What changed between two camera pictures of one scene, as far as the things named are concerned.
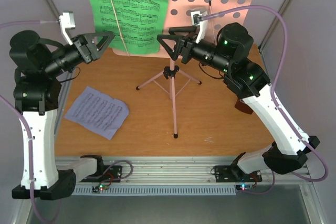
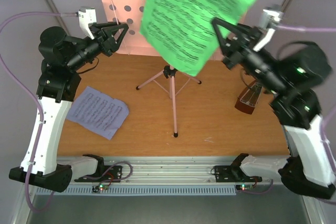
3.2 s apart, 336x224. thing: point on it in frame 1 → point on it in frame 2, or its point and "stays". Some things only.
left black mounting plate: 107,174 stays
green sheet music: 132,7 → 178,10
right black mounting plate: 225,173 stays
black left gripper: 85,42 → 108,43
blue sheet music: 98,113 stays
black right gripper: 184,51 → 237,50
